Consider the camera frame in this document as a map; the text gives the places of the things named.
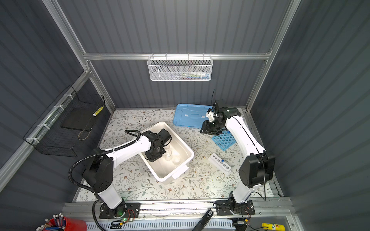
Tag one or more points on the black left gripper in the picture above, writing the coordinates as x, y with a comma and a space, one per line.
153, 159

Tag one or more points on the red cup of pens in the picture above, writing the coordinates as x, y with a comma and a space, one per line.
61, 223

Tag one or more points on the blue plastic box lid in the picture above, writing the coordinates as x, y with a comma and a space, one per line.
192, 116

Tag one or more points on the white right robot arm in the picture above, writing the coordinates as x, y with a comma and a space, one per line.
258, 166

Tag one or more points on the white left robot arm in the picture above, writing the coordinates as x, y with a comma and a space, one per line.
100, 167

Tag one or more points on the yellow pen in basket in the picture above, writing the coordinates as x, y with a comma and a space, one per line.
97, 112

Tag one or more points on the white wire mesh basket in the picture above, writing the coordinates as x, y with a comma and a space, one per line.
177, 69

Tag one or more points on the blue test tube rack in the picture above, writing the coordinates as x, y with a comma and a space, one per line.
225, 140

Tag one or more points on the black wire wall basket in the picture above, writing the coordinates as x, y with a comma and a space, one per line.
69, 129

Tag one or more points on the white plastic storage bin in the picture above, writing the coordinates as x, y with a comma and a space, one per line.
165, 171

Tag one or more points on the black flat device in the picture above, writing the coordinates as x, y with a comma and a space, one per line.
204, 221

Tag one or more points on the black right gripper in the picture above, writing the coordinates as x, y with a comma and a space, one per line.
205, 126

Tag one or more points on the clear glass flask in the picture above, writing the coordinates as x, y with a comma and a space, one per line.
176, 160

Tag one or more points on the small white tube rack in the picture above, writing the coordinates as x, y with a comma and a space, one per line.
224, 167

